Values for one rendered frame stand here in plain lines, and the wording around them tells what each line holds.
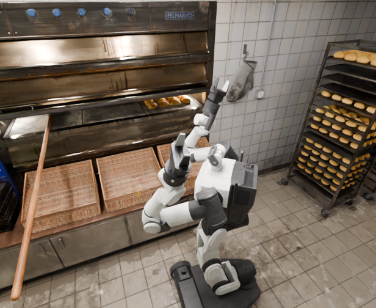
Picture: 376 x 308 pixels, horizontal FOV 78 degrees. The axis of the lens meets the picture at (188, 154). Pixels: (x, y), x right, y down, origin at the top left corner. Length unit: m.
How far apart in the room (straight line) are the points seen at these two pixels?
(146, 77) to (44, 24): 0.79
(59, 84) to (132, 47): 0.64
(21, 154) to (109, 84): 0.97
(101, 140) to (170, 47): 1.04
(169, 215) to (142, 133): 1.39
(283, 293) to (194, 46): 2.28
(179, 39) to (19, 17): 1.13
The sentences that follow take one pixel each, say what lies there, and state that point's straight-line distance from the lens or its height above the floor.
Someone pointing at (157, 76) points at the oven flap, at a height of 1.55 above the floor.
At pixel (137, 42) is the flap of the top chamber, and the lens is 2.10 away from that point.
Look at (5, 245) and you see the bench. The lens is 2.31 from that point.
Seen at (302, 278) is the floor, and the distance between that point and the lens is 2.61.
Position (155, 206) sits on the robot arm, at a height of 1.40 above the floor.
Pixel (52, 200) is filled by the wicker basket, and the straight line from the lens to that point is 2.49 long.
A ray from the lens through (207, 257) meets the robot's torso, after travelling 1.65.
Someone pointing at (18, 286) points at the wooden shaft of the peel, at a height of 1.20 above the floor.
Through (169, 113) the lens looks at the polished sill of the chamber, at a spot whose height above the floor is 1.17.
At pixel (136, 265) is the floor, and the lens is 2.50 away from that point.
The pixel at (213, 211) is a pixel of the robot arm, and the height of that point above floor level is 1.37.
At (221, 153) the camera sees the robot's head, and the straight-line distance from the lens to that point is 1.14.
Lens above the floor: 2.12
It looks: 34 degrees down
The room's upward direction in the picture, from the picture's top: straight up
